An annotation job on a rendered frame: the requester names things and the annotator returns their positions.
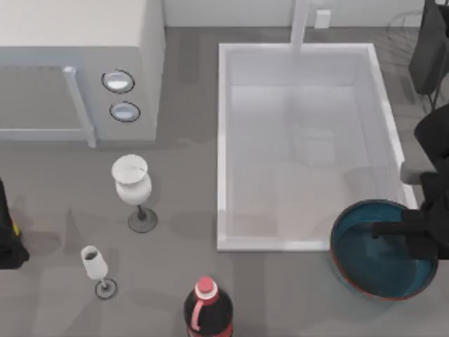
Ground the microwave oven door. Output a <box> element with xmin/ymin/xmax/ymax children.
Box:
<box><xmin>0</xmin><ymin>65</ymin><xmax>96</xmax><ymax>148</ymax></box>

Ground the white wall socket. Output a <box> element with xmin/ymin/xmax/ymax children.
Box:
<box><xmin>314</xmin><ymin>9</ymin><xmax>332</xmax><ymax>29</ymax></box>

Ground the black chair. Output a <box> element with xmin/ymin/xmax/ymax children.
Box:
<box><xmin>408</xmin><ymin>0</ymin><xmax>449</xmax><ymax>110</ymax></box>

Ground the pale microwave oven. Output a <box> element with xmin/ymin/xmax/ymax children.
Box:
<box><xmin>0</xmin><ymin>0</ymin><xmax>166</xmax><ymax>149</ymax></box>

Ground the wide white goblet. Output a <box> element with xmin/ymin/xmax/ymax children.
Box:
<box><xmin>111</xmin><ymin>154</ymin><xmax>159</xmax><ymax>233</ymax></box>

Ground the blue bowl with red rim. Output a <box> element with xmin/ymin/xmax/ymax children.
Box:
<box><xmin>329</xmin><ymin>199</ymin><xmax>440</xmax><ymax>302</ymax></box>

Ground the white sink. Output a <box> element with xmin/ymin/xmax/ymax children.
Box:
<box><xmin>216</xmin><ymin>42</ymin><xmax>419</xmax><ymax>253</ymax></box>

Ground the dark bottle with red cap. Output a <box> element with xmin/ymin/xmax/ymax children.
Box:
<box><xmin>183</xmin><ymin>275</ymin><xmax>234</xmax><ymax>337</ymax></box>

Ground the tall white tap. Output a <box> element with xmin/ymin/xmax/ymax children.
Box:
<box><xmin>290</xmin><ymin>0</ymin><xmax>310</xmax><ymax>58</ymax></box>

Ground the pale microwave door handle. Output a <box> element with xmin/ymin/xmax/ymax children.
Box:
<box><xmin>62</xmin><ymin>65</ymin><xmax>97</xmax><ymax>148</ymax></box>

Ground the round microwave knob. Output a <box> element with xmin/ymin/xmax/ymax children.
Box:
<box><xmin>101</xmin><ymin>68</ymin><xmax>136</xmax><ymax>95</ymax></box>
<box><xmin>109</xmin><ymin>100</ymin><xmax>142</xmax><ymax>124</ymax></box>

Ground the small white wine glass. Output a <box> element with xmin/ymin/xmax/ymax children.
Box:
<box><xmin>80</xmin><ymin>245</ymin><xmax>119</xmax><ymax>300</ymax></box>

